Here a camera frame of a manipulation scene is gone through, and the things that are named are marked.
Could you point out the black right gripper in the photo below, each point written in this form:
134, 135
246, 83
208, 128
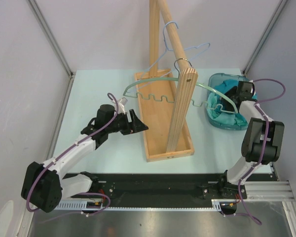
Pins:
228, 106

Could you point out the pale green plastic hanger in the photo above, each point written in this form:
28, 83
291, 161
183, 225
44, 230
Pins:
162, 87

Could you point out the white slotted cable duct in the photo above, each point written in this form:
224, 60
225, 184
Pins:
142, 205

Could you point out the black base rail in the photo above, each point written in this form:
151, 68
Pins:
164, 187

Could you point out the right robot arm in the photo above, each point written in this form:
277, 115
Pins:
262, 141

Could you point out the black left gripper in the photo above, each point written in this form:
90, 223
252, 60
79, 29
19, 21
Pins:
135, 126

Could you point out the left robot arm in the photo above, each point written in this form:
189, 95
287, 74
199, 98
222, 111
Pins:
45, 184

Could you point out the wooden clothes rack stand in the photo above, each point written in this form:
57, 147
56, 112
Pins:
168, 135

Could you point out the dark teal t shirt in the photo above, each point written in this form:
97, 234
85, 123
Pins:
225, 86

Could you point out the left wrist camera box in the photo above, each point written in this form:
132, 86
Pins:
121, 105

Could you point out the translucent teal plastic bin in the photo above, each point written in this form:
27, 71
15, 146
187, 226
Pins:
215, 80

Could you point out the light teal t shirt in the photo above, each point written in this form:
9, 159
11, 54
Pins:
215, 113

